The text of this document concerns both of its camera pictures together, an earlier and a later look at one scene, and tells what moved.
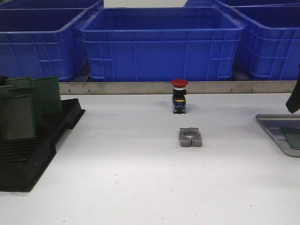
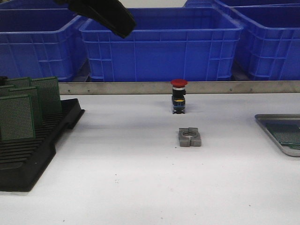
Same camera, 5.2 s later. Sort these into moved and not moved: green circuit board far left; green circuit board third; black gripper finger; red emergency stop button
Moved: black gripper finger
Not moved: green circuit board far left; green circuit board third; red emergency stop button
